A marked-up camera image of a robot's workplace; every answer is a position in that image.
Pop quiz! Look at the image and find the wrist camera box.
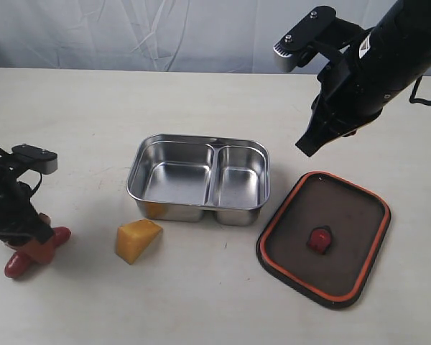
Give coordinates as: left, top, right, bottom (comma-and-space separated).
11, 144, 58, 175
273, 6, 336, 73

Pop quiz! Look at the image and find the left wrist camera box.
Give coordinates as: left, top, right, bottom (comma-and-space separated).
11, 144, 58, 175

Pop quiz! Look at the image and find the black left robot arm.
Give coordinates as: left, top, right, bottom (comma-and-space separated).
0, 144, 58, 264

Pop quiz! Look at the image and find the blue-grey backdrop cloth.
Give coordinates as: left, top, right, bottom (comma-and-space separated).
0, 0, 431, 78

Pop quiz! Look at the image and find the yellow toy cheese wedge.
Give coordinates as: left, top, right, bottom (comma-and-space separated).
115, 219, 162, 265

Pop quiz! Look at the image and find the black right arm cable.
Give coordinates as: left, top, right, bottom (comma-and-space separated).
408, 73, 431, 107

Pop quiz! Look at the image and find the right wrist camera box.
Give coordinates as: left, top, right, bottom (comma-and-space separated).
273, 6, 336, 73

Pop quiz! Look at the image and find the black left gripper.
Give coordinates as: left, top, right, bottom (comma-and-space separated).
0, 182, 56, 265

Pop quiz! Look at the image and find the dark transparent lunch box lid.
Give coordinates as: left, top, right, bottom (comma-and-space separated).
256, 171, 391, 309

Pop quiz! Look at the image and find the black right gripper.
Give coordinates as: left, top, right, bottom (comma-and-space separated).
296, 55, 384, 157

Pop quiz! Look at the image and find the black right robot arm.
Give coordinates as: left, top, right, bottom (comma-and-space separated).
296, 1, 431, 157

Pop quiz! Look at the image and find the red toy sausage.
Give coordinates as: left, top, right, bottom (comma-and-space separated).
4, 226, 72, 279

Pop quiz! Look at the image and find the stainless steel lunch box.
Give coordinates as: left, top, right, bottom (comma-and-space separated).
126, 134, 271, 226

